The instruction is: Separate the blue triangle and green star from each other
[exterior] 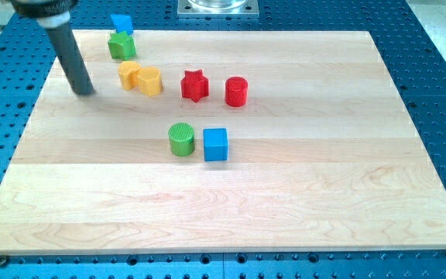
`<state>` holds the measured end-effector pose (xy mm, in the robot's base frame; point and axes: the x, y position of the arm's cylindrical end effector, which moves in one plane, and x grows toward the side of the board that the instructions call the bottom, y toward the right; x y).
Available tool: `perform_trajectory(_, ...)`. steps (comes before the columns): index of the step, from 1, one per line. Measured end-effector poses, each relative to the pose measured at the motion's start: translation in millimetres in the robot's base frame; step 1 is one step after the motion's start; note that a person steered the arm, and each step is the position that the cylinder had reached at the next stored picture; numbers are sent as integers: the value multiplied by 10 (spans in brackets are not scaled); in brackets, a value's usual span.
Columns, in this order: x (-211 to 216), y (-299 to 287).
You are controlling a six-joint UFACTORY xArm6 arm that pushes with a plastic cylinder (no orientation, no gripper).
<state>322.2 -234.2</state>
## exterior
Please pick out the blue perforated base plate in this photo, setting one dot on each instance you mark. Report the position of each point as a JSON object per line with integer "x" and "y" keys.
{"x": 414, "y": 62}

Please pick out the wooden board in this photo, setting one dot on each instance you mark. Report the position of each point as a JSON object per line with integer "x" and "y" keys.
{"x": 323, "y": 156}

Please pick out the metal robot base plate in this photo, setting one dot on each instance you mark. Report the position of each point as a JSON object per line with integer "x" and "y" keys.
{"x": 217, "y": 8}

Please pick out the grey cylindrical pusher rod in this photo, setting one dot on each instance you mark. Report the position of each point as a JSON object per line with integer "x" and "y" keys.
{"x": 68, "y": 53}

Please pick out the blue triangle block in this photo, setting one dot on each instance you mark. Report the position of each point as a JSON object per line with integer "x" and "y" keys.
{"x": 122, "y": 23}

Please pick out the red star block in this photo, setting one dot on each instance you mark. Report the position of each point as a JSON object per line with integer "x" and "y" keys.
{"x": 194, "y": 85}

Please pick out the black robot arm end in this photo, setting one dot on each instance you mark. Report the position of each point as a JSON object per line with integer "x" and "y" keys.
{"x": 42, "y": 8}

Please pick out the green star block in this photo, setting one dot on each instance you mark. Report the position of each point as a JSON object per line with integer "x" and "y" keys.
{"x": 121, "y": 46}

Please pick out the yellow pentagon block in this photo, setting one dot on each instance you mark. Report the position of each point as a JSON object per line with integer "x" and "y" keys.
{"x": 127, "y": 72}

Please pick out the yellow heart block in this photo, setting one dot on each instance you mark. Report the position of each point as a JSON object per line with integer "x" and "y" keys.
{"x": 150, "y": 81}

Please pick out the green cylinder block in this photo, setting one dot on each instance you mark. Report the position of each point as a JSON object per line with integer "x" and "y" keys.
{"x": 181, "y": 137}

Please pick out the blue cube block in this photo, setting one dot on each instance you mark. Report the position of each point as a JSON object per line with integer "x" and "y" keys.
{"x": 215, "y": 141}

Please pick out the red cylinder block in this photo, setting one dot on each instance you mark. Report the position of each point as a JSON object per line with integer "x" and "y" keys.
{"x": 236, "y": 91}

